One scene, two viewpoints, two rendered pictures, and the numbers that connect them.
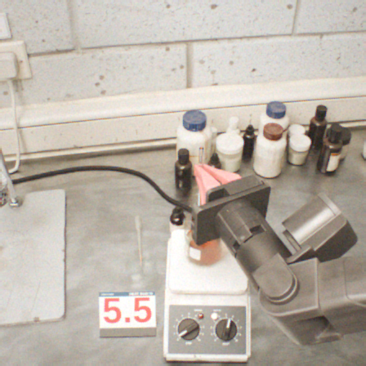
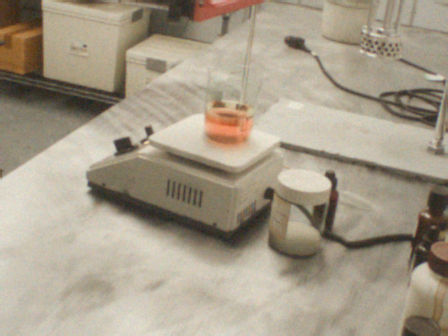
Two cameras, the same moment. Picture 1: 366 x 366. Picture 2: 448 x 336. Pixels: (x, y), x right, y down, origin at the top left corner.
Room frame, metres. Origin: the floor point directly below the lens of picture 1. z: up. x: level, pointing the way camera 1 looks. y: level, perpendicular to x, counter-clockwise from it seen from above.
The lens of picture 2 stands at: (0.83, -0.83, 1.17)
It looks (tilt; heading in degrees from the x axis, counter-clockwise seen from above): 23 degrees down; 114
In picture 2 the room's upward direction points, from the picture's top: 7 degrees clockwise
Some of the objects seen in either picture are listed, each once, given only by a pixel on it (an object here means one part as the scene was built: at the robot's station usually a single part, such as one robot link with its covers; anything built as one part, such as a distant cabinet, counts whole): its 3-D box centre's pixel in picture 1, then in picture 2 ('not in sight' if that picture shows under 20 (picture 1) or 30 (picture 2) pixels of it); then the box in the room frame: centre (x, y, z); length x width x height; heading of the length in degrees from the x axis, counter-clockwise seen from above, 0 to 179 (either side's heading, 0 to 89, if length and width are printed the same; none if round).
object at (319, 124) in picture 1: (318, 125); not in sight; (0.86, -0.30, 0.80); 0.04 x 0.04 x 0.10
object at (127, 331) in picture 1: (127, 314); not in sight; (0.40, 0.09, 0.77); 0.09 x 0.06 x 0.04; 92
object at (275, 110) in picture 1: (273, 127); not in sight; (0.83, -0.19, 0.81); 0.06 x 0.06 x 0.11
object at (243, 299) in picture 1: (207, 289); (192, 169); (0.44, -0.04, 0.79); 0.22 x 0.13 x 0.08; 179
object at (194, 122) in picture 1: (194, 142); not in sight; (0.78, -0.02, 0.81); 0.07 x 0.07 x 0.13
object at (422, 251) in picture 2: (214, 167); (427, 257); (0.73, -0.06, 0.79); 0.03 x 0.03 x 0.07
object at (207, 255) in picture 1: (203, 237); (233, 107); (0.48, -0.03, 0.88); 0.07 x 0.06 x 0.08; 14
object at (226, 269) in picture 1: (207, 260); (216, 141); (0.46, -0.04, 0.83); 0.12 x 0.12 x 0.01; 89
